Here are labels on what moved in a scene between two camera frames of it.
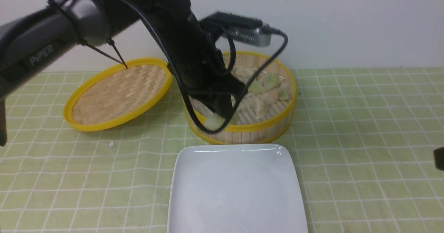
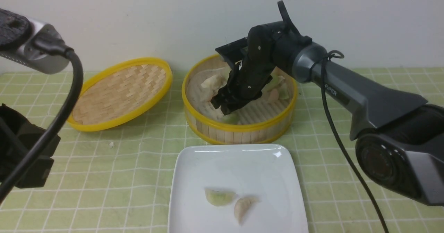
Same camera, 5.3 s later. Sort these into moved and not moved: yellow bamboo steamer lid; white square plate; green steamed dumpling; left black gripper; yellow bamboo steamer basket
Moved: green steamed dumpling; left black gripper
Not moved: yellow bamboo steamer basket; white square plate; yellow bamboo steamer lid
